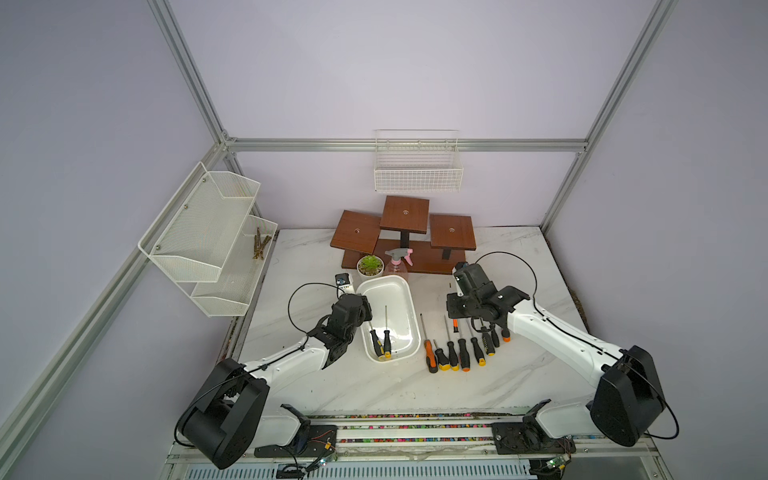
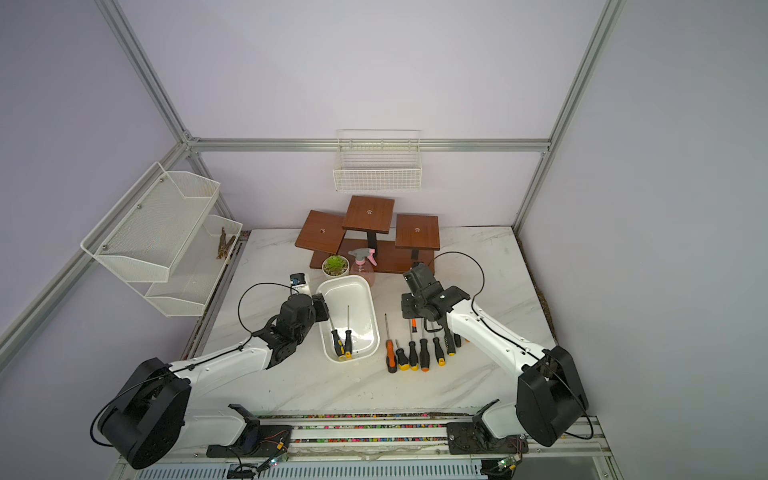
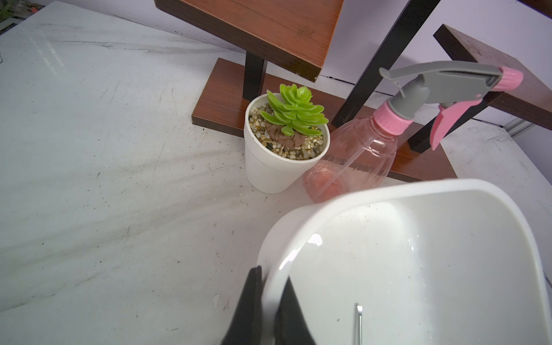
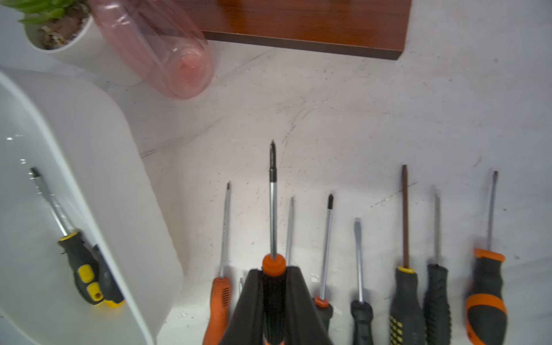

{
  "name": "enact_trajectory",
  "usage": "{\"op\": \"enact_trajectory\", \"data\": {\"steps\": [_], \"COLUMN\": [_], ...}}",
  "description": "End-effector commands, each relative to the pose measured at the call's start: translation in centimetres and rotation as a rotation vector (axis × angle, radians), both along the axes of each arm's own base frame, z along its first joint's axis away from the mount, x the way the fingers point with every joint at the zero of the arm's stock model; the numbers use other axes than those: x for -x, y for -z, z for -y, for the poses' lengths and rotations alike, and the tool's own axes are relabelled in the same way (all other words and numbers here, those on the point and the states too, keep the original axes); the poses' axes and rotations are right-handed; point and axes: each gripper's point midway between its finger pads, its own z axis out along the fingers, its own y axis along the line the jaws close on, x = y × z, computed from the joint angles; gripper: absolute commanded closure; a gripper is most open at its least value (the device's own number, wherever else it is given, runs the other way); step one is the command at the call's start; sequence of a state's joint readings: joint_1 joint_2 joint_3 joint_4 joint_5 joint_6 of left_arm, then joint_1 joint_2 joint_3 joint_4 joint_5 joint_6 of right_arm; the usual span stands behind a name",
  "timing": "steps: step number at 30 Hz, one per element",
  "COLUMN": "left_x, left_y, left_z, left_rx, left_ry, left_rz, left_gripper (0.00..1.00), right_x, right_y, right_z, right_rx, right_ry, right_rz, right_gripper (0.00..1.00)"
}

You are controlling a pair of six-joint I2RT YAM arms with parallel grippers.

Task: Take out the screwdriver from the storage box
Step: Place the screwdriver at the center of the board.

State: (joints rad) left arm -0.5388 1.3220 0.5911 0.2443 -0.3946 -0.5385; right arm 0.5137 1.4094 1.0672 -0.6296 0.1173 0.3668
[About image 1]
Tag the aluminium frame post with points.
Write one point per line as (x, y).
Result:
(650, 32)

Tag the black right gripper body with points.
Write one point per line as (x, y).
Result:
(461, 306)

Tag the pink spray bottle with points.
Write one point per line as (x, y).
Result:
(400, 259)

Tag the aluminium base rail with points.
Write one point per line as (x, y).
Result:
(427, 446)

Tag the white wire wall basket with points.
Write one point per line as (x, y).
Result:
(417, 161)

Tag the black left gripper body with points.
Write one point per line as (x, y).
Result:
(365, 313)

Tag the white storage box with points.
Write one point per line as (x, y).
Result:
(392, 309)

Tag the black yellow short screwdriver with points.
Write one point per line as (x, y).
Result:
(487, 340)

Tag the black yellow stubby screwdriver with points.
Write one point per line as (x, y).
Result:
(442, 359)

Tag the brown twigs on shelf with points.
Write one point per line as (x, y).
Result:
(261, 243)

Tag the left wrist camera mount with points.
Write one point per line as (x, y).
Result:
(344, 283)

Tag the black handled screwdriver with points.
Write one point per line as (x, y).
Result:
(387, 336)

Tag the white mesh lower shelf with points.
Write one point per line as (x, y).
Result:
(232, 294)

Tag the white mesh shelf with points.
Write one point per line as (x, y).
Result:
(193, 238)
(232, 294)

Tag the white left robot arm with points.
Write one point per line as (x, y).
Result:
(227, 413)

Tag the brown wooden tiered stand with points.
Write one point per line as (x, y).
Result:
(436, 242)

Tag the potted green succulent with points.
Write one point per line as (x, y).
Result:
(370, 266)

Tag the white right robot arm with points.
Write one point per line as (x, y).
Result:
(627, 395)

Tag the white mesh upper shelf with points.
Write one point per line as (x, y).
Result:
(193, 238)

